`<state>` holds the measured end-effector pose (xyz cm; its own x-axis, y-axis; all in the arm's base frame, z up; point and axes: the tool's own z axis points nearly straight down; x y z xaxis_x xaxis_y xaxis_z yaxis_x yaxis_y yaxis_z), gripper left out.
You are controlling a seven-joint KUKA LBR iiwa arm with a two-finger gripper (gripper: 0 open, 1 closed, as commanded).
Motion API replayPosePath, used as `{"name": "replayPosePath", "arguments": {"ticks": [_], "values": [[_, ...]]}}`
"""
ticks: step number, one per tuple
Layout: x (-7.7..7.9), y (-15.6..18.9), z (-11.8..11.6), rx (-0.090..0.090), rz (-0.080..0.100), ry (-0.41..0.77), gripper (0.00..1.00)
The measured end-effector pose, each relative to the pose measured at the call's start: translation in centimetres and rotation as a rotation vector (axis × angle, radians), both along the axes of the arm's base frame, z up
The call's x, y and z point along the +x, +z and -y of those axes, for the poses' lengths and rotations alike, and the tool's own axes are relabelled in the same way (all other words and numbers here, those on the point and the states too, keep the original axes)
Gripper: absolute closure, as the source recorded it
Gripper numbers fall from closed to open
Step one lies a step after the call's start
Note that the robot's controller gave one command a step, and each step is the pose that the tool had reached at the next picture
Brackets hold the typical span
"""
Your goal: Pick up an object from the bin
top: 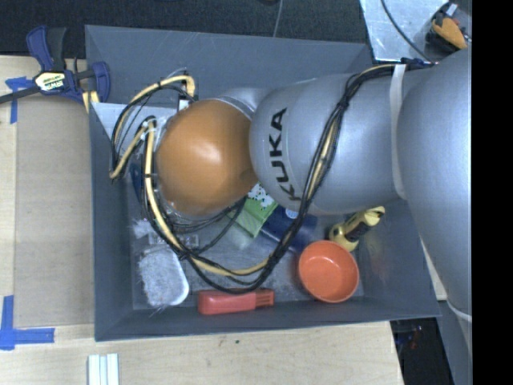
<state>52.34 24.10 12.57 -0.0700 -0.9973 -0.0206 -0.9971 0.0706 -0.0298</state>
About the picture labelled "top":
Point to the green box with white flowers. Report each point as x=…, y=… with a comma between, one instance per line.
x=253, y=215

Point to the dark blue bottle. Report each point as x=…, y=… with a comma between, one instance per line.
x=276, y=224

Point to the clear plastic packet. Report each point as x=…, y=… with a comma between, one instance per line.
x=191, y=240

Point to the orange bowl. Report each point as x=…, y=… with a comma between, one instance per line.
x=328, y=272

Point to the grey metal bin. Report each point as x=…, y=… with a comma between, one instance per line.
x=224, y=62

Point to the brown cardboard board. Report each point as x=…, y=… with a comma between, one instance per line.
x=52, y=215

